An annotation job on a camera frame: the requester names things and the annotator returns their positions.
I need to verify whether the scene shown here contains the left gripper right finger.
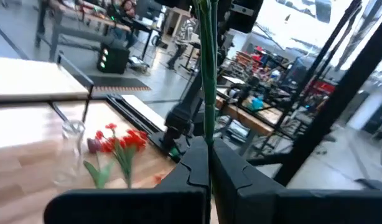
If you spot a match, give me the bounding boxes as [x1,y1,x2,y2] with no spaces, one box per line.
[211,138,382,224]

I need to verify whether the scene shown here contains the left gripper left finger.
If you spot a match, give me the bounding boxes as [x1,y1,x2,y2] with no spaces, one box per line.
[43,136,211,224]

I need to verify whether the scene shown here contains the maroon tulip green stem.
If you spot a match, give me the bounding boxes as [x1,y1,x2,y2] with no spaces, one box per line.
[83,138,115,190]

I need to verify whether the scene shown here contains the clear glass vase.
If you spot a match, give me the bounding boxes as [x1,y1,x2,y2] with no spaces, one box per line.
[52,119,86,187]

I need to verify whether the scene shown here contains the blue artificial flower bunch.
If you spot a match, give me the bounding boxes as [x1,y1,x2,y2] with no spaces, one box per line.
[192,0,220,150]

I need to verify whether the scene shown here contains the wooden shelf black metal legs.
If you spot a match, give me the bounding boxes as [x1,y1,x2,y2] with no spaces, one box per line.
[0,51,95,124]

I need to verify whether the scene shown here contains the wooden-top workbench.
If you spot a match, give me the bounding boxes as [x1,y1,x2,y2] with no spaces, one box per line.
[214,93,284,147]

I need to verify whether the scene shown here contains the teal plastic object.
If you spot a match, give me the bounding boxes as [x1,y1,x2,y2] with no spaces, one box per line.
[248,96,264,111]

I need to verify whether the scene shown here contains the black hazard-striped floor mat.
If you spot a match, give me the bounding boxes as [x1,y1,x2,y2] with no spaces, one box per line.
[73,73,152,93]

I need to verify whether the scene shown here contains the red storage box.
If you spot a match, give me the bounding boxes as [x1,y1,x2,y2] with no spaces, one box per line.
[308,79,337,96]

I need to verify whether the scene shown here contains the black computer tower with lights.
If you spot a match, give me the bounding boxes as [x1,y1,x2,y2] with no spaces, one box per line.
[96,43,131,75]

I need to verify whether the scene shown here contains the person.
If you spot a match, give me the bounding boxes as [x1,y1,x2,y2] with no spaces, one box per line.
[166,17,198,71]
[114,0,139,19]

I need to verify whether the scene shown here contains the grey metal work table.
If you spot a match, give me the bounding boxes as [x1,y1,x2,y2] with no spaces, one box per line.
[35,0,133,62]

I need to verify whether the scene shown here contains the black metal rig frame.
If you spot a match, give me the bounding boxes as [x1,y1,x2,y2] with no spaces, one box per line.
[105,0,382,187]

